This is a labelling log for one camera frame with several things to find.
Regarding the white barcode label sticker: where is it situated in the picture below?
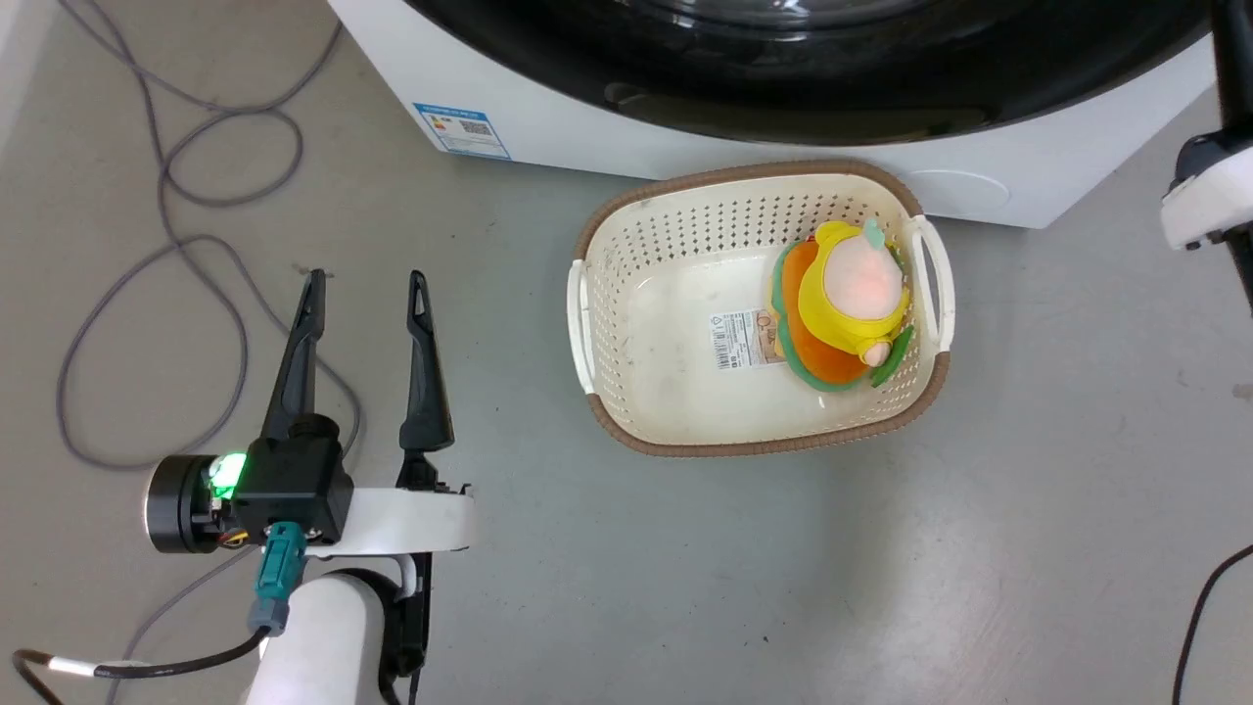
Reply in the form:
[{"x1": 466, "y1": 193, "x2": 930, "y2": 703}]
[{"x1": 710, "y1": 308, "x2": 784, "y2": 371}]

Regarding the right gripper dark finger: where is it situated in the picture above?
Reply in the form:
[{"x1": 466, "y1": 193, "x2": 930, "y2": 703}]
[{"x1": 1211, "y1": 0, "x2": 1253, "y2": 138}]

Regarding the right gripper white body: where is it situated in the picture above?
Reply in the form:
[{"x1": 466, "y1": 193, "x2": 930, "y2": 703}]
[{"x1": 1161, "y1": 131, "x2": 1253, "y2": 252}]

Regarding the grey floor cable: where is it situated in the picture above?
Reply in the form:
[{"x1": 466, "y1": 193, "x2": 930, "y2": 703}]
[{"x1": 56, "y1": 0, "x2": 363, "y2": 705}]

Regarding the white front-load washing machine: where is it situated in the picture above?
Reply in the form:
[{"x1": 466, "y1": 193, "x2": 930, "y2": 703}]
[{"x1": 326, "y1": 0, "x2": 1220, "y2": 231}]

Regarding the cream laundry basket brown rim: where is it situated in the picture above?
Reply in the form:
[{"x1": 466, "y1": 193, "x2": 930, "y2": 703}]
[{"x1": 566, "y1": 160, "x2": 955, "y2": 458}]

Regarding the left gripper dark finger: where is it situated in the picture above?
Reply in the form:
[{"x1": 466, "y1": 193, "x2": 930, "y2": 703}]
[
  {"x1": 396, "y1": 270, "x2": 456, "y2": 489},
  {"x1": 259, "y1": 269, "x2": 341, "y2": 443}
]

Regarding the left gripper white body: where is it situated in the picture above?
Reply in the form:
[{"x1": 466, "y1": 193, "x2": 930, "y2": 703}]
[{"x1": 307, "y1": 486, "x2": 479, "y2": 559}]

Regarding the yellow orange plush toy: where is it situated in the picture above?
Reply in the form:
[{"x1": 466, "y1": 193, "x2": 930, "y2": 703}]
[{"x1": 768, "y1": 219, "x2": 916, "y2": 393}]

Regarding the round white filter cover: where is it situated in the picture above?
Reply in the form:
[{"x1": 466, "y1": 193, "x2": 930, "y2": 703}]
[{"x1": 901, "y1": 168, "x2": 1011, "y2": 218}]

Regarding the black round washing machine door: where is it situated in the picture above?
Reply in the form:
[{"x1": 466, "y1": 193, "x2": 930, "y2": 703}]
[{"x1": 401, "y1": 0, "x2": 1215, "y2": 148}]

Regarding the blue white energy label sticker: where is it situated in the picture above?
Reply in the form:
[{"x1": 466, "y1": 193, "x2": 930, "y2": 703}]
[{"x1": 412, "y1": 102, "x2": 512, "y2": 161}]

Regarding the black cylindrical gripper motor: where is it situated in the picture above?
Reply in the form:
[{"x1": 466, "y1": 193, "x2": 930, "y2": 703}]
[{"x1": 145, "y1": 455, "x2": 232, "y2": 555}]

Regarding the black cable teal connector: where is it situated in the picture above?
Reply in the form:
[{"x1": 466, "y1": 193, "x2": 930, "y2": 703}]
[{"x1": 12, "y1": 522, "x2": 310, "y2": 705}]

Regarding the thin black cable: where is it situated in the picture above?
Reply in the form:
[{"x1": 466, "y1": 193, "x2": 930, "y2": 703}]
[{"x1": 1172, "y1": 543, "x2": 1253, "y2": 705}]

